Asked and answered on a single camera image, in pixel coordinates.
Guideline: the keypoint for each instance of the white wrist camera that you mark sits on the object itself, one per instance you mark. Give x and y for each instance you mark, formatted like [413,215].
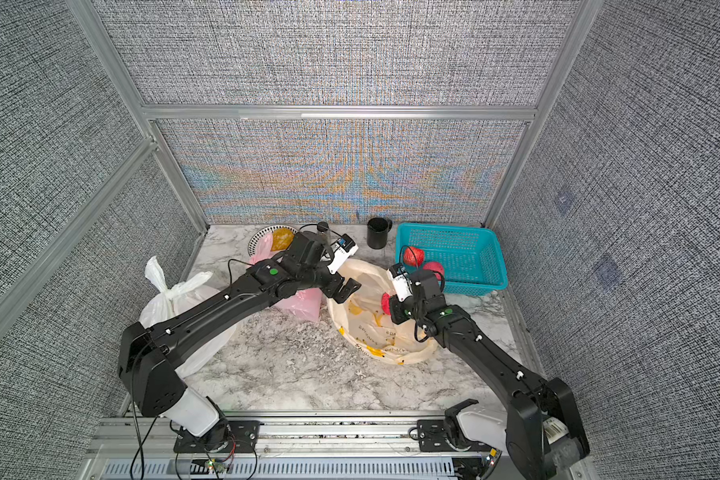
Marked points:
[401,281]
[346,248]

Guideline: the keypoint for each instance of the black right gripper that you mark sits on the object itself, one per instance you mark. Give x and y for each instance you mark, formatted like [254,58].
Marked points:
[397,315]

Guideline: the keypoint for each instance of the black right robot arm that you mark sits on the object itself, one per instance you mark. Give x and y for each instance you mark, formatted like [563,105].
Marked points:
[544,433]

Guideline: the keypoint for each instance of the white plastic bag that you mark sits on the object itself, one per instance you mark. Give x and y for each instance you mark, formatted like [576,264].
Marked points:
[181,297]

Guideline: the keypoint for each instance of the yellow food on plate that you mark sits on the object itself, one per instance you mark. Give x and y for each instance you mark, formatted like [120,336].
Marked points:
[282,238]

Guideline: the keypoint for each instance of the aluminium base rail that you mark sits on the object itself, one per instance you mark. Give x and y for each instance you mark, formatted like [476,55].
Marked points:
[343,444]

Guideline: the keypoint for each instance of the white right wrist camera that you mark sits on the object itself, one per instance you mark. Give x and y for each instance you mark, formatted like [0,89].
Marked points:
[401,281]

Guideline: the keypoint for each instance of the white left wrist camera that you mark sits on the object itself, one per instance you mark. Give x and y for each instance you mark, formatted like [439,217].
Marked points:
[346,248]

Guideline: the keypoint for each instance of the black cylindrical cup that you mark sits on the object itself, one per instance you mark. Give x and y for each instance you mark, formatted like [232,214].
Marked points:
[378,229]

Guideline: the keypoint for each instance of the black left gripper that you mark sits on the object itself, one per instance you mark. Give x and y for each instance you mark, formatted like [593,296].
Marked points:
[334,289]

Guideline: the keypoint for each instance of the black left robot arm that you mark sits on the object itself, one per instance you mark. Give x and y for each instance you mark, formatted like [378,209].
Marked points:
[149,357]

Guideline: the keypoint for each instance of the teal plastic basket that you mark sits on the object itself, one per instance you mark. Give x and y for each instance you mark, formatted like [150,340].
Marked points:
[472,258]

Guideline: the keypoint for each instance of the cream banana print plastic bag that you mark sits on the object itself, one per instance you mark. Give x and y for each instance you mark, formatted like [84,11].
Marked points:
[361,321]

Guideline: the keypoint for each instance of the pink plastic bag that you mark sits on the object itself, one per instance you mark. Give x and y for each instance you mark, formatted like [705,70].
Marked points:
[305,304]

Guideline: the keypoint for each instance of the patterned plate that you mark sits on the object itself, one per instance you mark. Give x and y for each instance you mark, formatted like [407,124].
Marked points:
[254,240]

